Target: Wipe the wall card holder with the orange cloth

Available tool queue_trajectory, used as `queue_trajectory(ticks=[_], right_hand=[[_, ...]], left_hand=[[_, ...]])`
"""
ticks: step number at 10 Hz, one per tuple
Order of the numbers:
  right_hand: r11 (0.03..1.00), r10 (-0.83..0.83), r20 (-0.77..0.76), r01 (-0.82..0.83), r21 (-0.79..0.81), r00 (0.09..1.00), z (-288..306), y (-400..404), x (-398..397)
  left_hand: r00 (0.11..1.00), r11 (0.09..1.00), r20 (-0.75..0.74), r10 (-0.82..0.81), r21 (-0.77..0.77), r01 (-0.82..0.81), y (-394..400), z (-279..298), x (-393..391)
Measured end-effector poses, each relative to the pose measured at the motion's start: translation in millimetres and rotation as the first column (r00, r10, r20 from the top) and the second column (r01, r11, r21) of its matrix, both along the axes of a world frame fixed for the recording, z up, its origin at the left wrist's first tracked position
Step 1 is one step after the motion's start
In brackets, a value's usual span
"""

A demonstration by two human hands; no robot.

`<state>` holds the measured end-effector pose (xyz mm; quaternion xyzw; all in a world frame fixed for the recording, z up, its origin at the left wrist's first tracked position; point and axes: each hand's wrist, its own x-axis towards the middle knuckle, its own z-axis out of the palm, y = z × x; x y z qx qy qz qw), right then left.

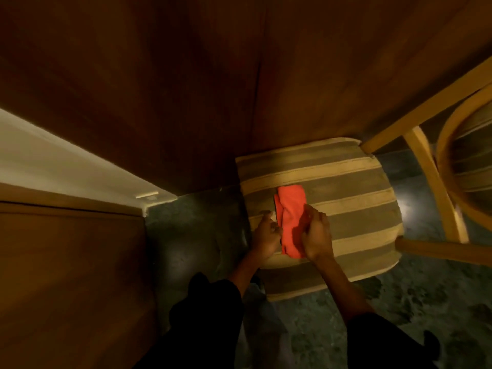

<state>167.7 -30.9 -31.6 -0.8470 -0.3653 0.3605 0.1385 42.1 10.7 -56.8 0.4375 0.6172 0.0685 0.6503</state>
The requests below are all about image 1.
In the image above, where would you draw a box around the person's left hand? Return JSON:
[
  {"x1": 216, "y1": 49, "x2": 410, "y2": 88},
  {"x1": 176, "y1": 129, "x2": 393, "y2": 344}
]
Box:
[{"x1": 249, "y1": 211, "x2": 283, "y2": 264}]

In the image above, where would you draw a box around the person's right hand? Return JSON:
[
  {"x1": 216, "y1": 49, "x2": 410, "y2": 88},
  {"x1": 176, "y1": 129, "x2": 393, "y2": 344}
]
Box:
[{"x1": 300, "y1": 204, "x2": 335, "y2": 265}]

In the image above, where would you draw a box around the orange cloth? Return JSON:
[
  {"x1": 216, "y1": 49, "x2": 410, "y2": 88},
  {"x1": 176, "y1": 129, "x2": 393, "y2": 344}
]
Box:
[{"x1": 273, "y1": 184, "x2": 311, "y2": 260}]

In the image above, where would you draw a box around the person's right forearm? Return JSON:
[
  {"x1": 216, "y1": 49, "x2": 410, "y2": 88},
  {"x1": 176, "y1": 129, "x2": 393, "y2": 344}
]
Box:
[{"x1": 314, "y1": 254, "x2": 375, "y2": 324}]

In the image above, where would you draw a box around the person's left forearm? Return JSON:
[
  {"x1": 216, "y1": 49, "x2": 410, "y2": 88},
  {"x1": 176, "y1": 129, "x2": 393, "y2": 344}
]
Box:
[{"x1": 228, "y1": 253, "x2": 266, "y2": 297}]

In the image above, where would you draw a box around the striped chair seat cushion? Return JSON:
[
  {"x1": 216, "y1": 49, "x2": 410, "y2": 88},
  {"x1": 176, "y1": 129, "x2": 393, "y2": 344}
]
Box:
[
  {"x1": 450, "y1": 107, "x2": 492, "y2": 216},
  {"x1": 235, "y1": 137, "x2": 405, "y2": 303}
]

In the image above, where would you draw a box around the black sleeve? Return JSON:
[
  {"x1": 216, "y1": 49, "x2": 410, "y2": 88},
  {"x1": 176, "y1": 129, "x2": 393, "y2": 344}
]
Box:
[
  {"x1": 132, "y1": 272, "x2": 245, "y2": 369},
  {"x1": 346, "y1": 312, "x2": 442, "y2": 369}
]

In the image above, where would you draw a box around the curved wooden chair rim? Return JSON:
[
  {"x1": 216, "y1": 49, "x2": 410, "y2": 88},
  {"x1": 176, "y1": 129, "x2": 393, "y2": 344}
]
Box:
[{"x1": 436, "y1": 84, "x2": 492, "y2": 232}]

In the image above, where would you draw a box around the white ledge board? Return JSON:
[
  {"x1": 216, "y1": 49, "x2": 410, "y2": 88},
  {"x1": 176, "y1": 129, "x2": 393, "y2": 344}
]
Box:
[{"x1": 0, "y1": 107, "x2": 178, "y2": 218}]

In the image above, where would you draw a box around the brown wooden cabinet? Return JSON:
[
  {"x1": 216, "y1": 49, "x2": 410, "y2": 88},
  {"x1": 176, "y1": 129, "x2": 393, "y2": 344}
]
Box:
[{"x1": 0, "y1": 183, "x2": 159, "y2": 369}]

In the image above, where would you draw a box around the light wooden chair frame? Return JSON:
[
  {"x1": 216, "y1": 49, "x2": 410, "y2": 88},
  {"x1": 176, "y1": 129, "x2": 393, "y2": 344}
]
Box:
[{"x1": 359, "y1": 57, "x2": 492, "y2": 267}]

